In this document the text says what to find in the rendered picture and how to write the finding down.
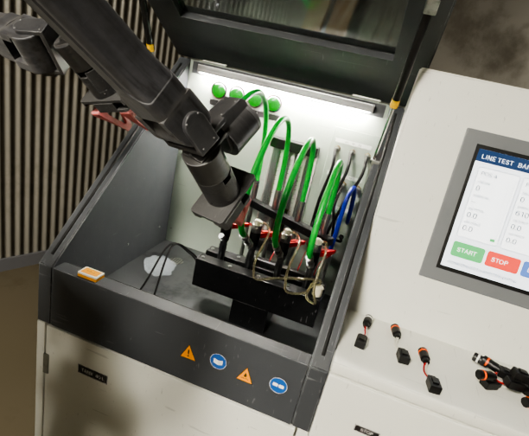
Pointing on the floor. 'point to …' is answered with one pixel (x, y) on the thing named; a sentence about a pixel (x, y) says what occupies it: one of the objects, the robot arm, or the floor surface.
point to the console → (450, 299)
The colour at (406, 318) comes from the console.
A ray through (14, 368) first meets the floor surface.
